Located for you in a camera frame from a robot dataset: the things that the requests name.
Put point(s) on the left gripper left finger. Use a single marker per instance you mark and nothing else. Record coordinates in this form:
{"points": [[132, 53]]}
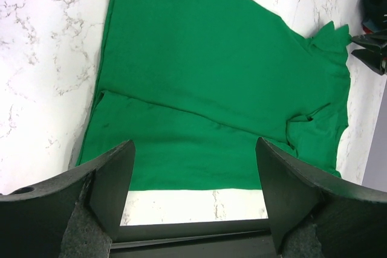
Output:
{"points": [[74, 214]]}

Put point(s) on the green t shirt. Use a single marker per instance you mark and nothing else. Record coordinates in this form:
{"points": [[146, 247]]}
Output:
{"points": [[195, 83]]}

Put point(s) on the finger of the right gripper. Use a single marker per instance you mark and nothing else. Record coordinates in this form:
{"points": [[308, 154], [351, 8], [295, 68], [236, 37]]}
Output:
{"points": [[376, 62], [372, 40]]}

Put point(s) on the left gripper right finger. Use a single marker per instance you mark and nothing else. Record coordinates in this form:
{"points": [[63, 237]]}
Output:
{"points": [[312, 213]]}

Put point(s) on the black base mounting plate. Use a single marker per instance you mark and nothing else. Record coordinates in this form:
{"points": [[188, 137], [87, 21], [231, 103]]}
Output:
{"points": [[247, 238]]}

